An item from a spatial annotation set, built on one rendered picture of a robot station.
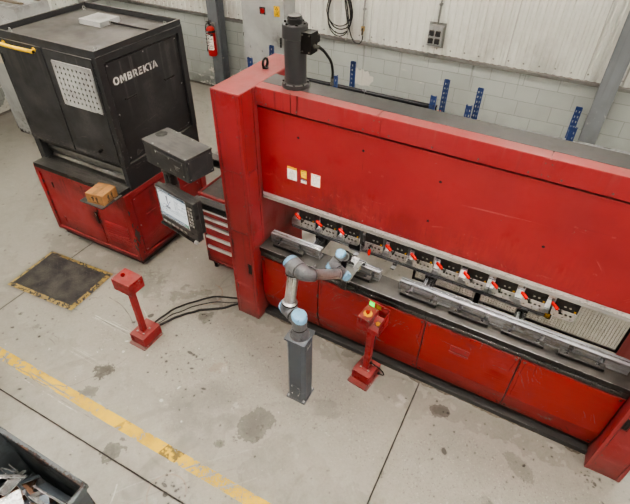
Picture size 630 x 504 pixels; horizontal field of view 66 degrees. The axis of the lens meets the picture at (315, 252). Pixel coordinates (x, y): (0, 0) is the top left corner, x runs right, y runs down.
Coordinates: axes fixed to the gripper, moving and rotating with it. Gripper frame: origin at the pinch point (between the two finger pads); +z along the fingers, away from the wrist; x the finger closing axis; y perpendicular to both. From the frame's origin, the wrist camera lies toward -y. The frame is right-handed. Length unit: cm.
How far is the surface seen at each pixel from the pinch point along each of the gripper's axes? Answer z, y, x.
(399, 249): -18.7, 21.0, -38.0
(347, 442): 18, -133, -45
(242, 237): -9, -10, 96
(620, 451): 35, -60, -226
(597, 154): -86, 98, -139
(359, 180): -55, 54, -1
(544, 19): 216, 392, -63
